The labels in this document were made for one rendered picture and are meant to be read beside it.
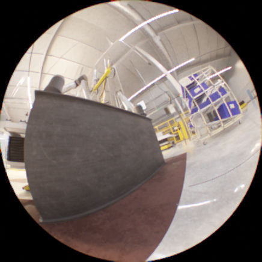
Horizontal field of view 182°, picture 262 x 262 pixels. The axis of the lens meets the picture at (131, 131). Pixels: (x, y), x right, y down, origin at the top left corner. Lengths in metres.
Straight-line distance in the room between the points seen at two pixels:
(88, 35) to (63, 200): 10.19
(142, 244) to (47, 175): 0.55
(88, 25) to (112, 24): 2.24
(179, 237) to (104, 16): 10.44
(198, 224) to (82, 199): 0.61
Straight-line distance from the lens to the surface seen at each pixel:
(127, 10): 7.72
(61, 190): 0.60
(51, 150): 0.59
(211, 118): 4.56
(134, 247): 0.39
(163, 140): 5.62
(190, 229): 0.40
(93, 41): 10.05
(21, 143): 1.54
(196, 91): 2.24
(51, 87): 0.90
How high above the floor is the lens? 0.34
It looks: 16 degrees up
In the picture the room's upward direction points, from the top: 16 degrees counter-clockwise
